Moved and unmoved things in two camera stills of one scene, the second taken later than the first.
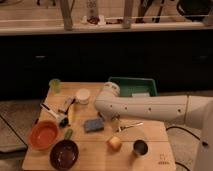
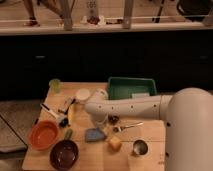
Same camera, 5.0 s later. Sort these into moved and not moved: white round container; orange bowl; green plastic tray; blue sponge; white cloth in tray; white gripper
Moved: white gripper; blue sponge
Not moved: orange bowl; white round container; white cloth in tray; green plastic tray
